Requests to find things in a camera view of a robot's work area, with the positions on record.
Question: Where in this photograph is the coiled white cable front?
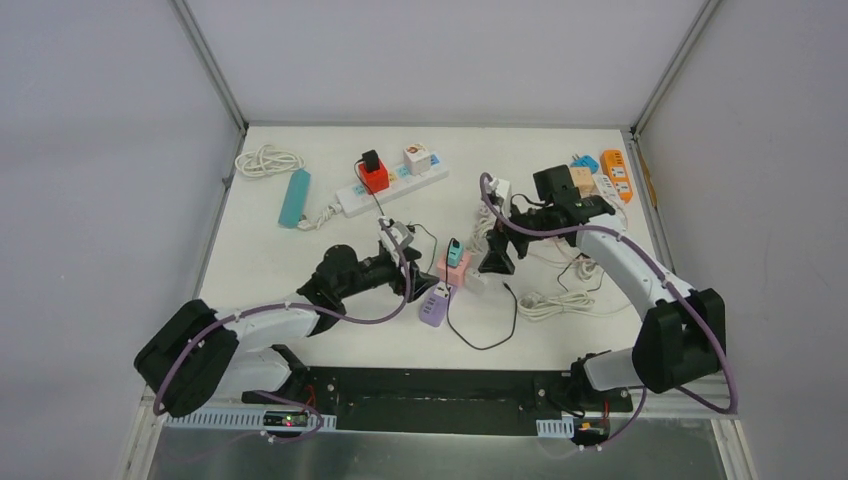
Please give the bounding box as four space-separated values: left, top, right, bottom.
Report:
515 290 634 324

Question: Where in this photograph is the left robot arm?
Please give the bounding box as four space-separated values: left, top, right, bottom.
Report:
134 244 438 418

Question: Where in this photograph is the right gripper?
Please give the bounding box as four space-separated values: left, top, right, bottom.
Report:
478 197 554 275

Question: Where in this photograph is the teal strip white cord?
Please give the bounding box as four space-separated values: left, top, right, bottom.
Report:
235 144 307 179

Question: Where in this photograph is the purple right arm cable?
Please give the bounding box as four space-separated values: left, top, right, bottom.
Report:
479 172 739 460

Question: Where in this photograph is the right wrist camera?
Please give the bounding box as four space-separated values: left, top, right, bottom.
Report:
486 178 512 217

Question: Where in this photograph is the teal charger plug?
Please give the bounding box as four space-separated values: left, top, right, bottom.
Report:
445 238 464 268

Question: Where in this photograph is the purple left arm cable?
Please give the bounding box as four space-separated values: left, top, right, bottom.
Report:
152 221 413 445

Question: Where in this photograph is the orange power strip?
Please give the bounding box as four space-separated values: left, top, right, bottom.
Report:
600 150 633 204

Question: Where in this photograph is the pink cube socket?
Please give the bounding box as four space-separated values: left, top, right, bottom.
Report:
435 251 472 287

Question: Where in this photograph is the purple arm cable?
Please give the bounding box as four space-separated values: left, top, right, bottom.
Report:
479 172 739 460
152 221 413 445

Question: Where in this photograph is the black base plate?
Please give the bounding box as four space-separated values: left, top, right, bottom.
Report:
275 367 633 436

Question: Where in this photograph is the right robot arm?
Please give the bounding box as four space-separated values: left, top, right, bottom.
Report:
479 166 727 410

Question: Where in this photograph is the black charger on red cube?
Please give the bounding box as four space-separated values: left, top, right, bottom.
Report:
360 150 382 173

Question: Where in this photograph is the white cable with plug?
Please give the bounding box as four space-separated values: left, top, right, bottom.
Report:
468 201 505 256

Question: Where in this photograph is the purple power strip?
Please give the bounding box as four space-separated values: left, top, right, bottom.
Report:
418 282 454 328

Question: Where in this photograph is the white long power strip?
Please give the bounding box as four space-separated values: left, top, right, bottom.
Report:
335 153 450 218

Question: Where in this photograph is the white flat adapter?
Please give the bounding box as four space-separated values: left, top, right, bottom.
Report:
464 268 488 294

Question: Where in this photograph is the teal power strip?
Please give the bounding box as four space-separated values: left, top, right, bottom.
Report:
278 168 311 229

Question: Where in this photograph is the red cube socket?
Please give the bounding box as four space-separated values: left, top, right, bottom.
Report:
356 161 390 195

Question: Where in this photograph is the beige cube adapter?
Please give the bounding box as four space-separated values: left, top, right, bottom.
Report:
569 166 595 197

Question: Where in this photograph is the white cube socket with picture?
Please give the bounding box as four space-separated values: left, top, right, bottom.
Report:
403 143 432 175

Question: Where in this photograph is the small blue adapter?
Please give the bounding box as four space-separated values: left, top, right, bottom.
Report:
571 155 600 174

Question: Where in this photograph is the white power strip right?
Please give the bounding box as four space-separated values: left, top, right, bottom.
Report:
592 173 625 210

